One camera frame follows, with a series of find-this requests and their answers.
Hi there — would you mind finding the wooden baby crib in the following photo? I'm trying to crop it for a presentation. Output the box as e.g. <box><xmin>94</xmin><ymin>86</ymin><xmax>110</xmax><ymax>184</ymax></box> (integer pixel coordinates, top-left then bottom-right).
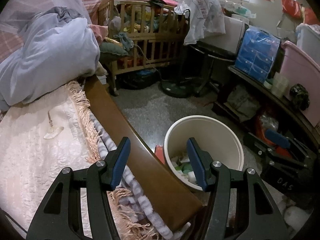
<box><xmin>98</xmin><ymin>0</ymin><xmax>189</xmax><ymax>95</ymax></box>

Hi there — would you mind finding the cream trash bucket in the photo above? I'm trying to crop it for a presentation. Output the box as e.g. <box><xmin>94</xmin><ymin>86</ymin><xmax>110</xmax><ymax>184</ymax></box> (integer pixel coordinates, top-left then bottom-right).
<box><xmin>163</xmin><ymin>115</ymin><xmax>244</xmax><ymax>192</ymax></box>

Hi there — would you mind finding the dark green cushion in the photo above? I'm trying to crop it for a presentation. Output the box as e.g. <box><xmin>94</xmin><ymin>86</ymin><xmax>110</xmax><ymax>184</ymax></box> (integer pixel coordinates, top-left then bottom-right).
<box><xmin>99</xmin><ymin>42</ymin><xmax>129</xmax><ymax>56</ymax></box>

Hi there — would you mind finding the white plastic bag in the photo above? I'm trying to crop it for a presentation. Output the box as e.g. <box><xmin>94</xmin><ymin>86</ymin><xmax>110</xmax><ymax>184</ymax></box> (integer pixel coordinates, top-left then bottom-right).
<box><xmin>174</xmin><ymin>0</ymin><xmax>226</xmax><ymax>46</ymax></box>

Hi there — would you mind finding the grey striped fuzzy blanket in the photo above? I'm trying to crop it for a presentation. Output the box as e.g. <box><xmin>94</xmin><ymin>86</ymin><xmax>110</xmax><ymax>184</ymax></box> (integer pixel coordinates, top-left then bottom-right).
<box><xmin>88</xmin><ymin>109</ymin><xmax>192</xmax><ymax>240</ymax></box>

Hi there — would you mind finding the blue tissue package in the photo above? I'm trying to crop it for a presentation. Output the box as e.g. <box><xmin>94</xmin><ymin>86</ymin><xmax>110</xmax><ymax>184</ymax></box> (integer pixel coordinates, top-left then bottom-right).
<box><xmin>235</xmin><ymin>26</ymin><xmax>280</xmax><ymax>83</ymax></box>

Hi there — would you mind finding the light blue duvet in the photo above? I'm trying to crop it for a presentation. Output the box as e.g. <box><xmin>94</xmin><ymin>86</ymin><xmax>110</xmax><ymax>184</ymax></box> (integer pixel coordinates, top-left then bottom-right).
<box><xmin>1</xmin><ymin>7</ymin><xmax>100</xmax><ymax>112</ymax></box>

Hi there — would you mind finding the white mosquito net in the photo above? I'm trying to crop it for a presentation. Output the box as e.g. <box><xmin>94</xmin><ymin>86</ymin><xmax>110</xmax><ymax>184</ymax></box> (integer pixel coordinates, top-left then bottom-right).
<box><xmin>1</xmin><ymin>0</ymin><xmax>91</xmax><ymax>34</ymax></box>

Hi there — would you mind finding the pink textured bedspread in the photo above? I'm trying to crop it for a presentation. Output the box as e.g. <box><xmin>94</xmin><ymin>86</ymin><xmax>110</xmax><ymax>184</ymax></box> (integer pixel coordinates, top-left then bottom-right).
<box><xmin>0</xmin><ymin>81</ymin><xmax>156</xmax><ymax>240</ymax></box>

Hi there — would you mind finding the white gloved hand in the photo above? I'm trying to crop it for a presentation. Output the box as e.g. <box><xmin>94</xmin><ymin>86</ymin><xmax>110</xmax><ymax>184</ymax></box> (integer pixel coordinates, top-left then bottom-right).
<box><xmin>279</xmin><ymin>199</ymin><xmax>310</xmax><ymax>235</ymax></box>

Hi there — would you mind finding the pink plastic tub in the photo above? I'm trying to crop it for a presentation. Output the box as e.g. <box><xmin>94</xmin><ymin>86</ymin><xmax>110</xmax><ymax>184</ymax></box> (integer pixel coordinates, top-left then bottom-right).
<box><xmin>280</xmin><ymin>41</ymin><xmax>320</xmax><ymax>127</ymax></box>

